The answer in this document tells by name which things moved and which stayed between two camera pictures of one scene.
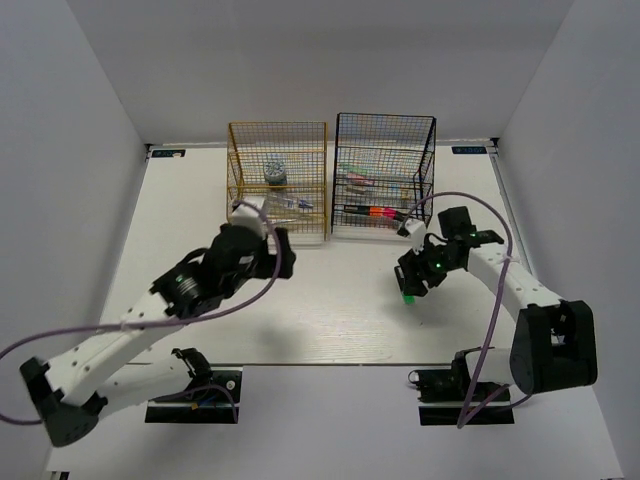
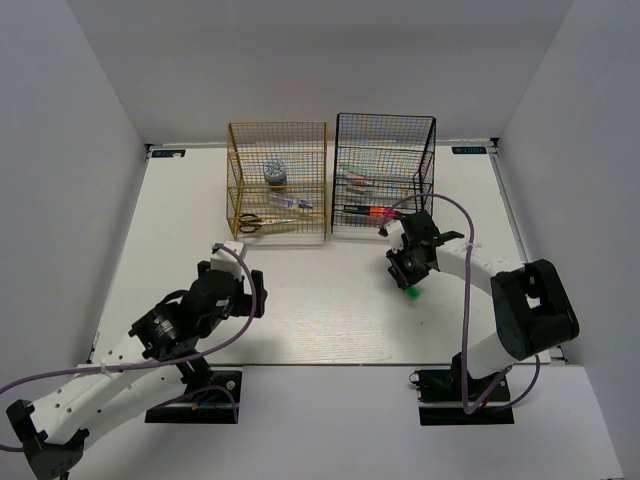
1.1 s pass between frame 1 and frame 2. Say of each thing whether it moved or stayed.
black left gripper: moved
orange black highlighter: stayed
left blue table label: stayed
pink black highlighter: stayed
